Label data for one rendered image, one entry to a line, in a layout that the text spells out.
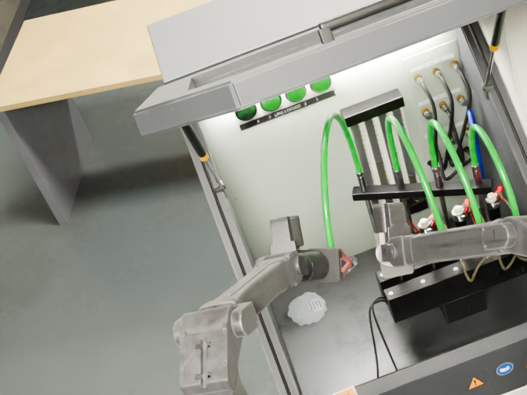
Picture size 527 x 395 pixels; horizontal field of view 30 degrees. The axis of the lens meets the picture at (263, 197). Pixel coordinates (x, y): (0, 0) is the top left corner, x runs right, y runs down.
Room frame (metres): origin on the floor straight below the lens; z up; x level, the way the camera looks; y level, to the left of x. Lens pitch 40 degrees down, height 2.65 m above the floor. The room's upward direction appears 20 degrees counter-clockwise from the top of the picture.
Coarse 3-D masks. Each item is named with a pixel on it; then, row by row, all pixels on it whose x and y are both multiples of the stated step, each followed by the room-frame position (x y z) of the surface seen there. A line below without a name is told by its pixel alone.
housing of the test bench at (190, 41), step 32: (224, 0) 2.14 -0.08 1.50; (256, 0) 2.09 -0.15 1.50; (288, 0) 2.03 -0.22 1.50; (320, 0) 1.98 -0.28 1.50; (352, 0) 1.93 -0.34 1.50; (160, 32) 2.10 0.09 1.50; (192, 32) 2.05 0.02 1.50; (224, 32) 2.00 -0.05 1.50; (256, 32) 1.95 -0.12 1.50; (288, 32) 1.90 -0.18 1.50; (160, 64) 1.96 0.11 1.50; (192, 64) 1.91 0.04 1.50
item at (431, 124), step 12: (432, 120) 1.62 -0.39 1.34; (432, 132) 1.66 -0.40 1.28; (444, 132) 1.56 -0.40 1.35; (432, 144) 1.67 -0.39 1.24; (432, 156) 1.68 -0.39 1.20; (456, 156) 1.50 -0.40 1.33; (432, 168) 1.69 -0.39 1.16; (456, 168) 1.49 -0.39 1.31; (468, 180) 1.46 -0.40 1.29; (468, 192) 1.44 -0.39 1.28; (480, 216) 1.42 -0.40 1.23
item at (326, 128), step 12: (336, 120) 1.71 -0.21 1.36; (324, 132) 1.60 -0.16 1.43; (348, 132) 1.74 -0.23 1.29; (324, 144) 1.57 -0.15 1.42; (348, 144) 1.75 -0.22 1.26; (324, 156) 1.54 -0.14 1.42; (324, 168) 1.52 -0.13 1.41; (360, 168) 1.76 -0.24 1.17; (324, 180) 1.50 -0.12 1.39; (324, 192) 1.48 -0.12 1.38; (324, 204) 1.47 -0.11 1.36; (324, 216) 1.45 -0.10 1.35
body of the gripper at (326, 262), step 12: (300, 252) 1.43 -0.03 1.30; (312, 252) 1.39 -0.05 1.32; (324, 252) 1.39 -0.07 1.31; (336, 252) 1.38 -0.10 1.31; (312, 264) 1.35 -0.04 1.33; (324, 264) 1.37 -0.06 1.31; (336, 264) 1.36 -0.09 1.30; (312, 276) 1.34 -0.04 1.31; (324, 276) 1.36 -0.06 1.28; (336, 276) 1.35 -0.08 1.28
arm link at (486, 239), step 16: (480, 224) 1.16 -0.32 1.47; (496, 224) 1.08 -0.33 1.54; (512, 224) 1.06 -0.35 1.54; (400, 240) 1.33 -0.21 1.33; (416, 240) 1.29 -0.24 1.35; (432, 240) 1.25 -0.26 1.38; (448, 240) 1.21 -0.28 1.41; (464, 240) 1.17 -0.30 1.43; (480, 240) 1.14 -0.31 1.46; (496, 240) 1.06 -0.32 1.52; (512, 240) 1.04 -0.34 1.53; (400, 256) 1.31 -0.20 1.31; (416, 256) 1.28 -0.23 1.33; (432, 256) 1.24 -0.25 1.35; (448, 256) 1.20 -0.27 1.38; (464, 256) 1.16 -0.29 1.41; (480, 256) 1.14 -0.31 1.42
